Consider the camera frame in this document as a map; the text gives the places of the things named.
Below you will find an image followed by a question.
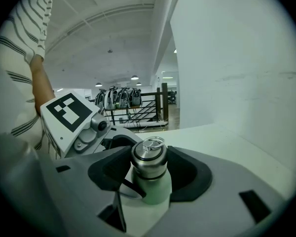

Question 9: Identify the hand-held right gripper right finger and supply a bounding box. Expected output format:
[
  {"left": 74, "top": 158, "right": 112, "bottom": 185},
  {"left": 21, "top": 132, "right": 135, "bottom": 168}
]
[{"left": 148, "top": 145, "right": 288, "bottom": 237}]

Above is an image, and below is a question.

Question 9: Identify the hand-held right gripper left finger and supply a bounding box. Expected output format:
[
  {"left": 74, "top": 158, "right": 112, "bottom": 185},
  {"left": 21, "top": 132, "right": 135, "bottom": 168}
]
[{"left": 39, "top": 145, "right": 133, "bottom": 237}]

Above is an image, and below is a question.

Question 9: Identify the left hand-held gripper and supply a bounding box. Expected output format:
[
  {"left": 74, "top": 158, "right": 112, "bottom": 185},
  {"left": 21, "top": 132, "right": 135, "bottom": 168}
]
[{"left": 39, "top": 91, "right": 143, "bottom": 159}]

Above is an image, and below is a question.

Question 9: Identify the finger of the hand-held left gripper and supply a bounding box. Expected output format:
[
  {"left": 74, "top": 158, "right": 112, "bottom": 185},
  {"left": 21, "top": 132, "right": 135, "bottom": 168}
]
[{"left": 117, "top": 178, "right": 148, "bottom": 200}]

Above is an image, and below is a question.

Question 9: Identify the small shiny metal cup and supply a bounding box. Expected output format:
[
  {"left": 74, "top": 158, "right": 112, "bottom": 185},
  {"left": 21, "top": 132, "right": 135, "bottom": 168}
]
[{"left": 130, "top": 136, "right": 169, "bottom": 180}]

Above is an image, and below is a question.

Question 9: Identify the person's left forearm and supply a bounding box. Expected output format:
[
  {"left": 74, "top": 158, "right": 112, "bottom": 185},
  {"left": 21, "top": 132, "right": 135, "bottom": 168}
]
[{"left": 29, "top": 54, "right": 57, "bottom": 116}]

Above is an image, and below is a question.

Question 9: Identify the row of hanging backpacks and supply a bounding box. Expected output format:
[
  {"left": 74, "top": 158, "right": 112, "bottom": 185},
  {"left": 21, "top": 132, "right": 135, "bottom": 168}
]
[{"left": 94, "top": 85, "right": 143, "bottom": 110}]

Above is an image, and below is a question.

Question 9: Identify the person's striped white shirt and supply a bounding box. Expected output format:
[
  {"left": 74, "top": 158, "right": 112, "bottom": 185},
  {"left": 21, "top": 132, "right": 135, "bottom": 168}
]
[{"left": 0, "top": 0, "right": 63, "bottom": 159}]

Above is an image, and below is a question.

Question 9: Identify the dark wooden railing post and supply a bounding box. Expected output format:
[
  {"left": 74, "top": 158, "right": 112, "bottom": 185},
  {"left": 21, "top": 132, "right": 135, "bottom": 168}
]
[{"left": 161, "top": 82, "right": 169, "bottom": 122}]

